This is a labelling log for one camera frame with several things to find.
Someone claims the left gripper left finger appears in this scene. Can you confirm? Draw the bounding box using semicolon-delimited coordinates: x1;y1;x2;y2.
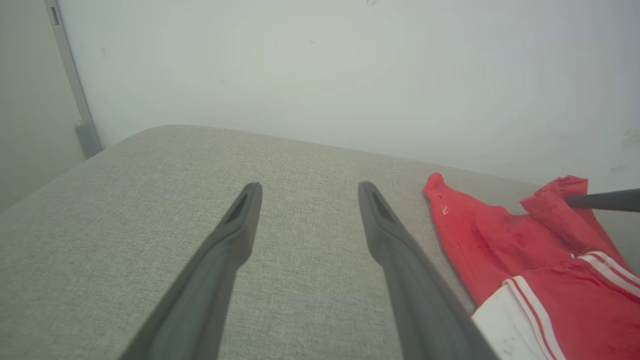
120;182;264;360

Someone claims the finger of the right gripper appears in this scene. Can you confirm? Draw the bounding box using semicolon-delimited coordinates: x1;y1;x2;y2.
565;188;640;213

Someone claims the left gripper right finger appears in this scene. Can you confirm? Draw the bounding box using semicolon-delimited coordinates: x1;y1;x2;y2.
357;181;501;360

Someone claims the red and white garment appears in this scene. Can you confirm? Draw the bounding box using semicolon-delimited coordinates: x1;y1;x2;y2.
424;172;640;360

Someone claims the grey metal frame strip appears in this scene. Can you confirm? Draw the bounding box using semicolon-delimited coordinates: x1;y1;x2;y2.
44;0;104;160

